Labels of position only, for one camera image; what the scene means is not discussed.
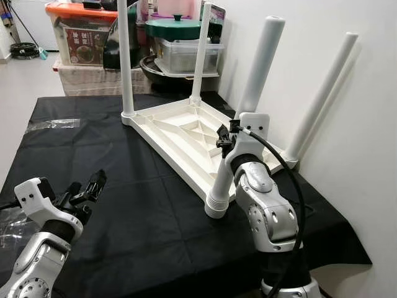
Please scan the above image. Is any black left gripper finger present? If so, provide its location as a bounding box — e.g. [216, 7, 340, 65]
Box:
[59, 181, 84, 205]
[84, 169, 107, 202]

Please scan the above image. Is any white plastic table top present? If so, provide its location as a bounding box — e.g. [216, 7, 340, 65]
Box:
[120, 98, 300, 220]

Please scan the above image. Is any white plastic table leg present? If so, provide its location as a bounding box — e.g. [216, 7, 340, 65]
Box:
[204, 16, 287, 220]
[189, 3, 213, 107]
[282, 32, 360, 170]
[116, 0, 138, 122]

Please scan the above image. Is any clear tape strip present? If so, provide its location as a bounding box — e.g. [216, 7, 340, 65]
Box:
[25, 118, 82, 132]

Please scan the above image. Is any black table cloth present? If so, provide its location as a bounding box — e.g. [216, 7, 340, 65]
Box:
[0, 92, 373, 298]

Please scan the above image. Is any black wok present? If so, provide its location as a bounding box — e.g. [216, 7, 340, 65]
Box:
[139, 56, 221, 88]

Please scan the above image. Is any clear plastic container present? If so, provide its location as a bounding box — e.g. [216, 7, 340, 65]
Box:
[153, 37, 226, 77]

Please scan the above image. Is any patterned cloth covered bench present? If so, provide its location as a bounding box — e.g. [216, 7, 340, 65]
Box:
[53, 60, 153, 97]

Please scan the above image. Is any green pot lid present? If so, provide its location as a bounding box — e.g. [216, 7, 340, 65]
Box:
[144, 14, 203, 42]

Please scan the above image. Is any pink plastic container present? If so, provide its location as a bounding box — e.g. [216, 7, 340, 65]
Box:
[151, 0, 200, 20]

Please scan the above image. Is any storage box with orange lid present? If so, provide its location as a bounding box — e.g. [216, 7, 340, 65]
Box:
[45, 0, 119, 66]

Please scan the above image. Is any mop with dark head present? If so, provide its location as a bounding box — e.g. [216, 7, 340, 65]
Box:
[9, 0, 48, 60]

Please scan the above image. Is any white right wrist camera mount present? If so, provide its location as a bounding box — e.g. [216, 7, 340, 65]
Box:
[224, 112, 269, 173]

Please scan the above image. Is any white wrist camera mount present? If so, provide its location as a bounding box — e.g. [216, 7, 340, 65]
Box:
[224, 112, 269, 173]
[14, 177, 85, 240]

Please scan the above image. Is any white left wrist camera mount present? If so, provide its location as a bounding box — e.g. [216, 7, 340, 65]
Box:
[14, 177, 85, 240]

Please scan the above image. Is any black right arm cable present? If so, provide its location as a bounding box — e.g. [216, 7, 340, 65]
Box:
[238, 126, 317, 298]

